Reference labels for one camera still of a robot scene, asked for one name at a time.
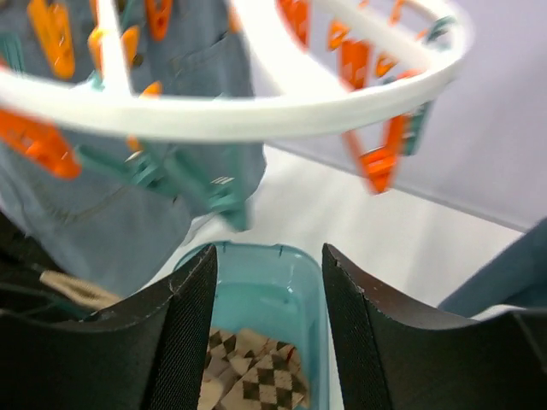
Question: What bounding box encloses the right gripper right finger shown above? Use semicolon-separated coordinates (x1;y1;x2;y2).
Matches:
322;244;546;409

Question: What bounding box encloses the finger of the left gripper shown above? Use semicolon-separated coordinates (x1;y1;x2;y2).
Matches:
1;215;91;323

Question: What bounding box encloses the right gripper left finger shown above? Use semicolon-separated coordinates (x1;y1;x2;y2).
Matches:
1;245;217;409

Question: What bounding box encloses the teal clip front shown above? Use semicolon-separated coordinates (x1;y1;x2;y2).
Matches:
74;140;249;231

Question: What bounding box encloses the white round clip hanger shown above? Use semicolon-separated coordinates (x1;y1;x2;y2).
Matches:
1;1;473;144

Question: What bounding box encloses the beige orange argyle sock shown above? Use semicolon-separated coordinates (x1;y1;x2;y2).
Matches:
39;270;122;311

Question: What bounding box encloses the orange clip front left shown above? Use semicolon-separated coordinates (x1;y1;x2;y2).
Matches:
1;109;81;179

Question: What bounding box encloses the orange clip right rim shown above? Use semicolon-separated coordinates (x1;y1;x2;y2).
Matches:
343;114;408;194

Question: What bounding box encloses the brown argyle sock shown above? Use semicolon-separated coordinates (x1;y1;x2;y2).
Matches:
197;327;311;410

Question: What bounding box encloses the blue denim garment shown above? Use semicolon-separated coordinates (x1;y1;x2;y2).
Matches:
1;1;266;296

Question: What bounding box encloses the teal plastic basin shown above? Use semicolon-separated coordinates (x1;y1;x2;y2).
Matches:
173;241;330;410

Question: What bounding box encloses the teal long sleeve shirt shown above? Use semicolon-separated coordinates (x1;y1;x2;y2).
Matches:
438;220;546;318

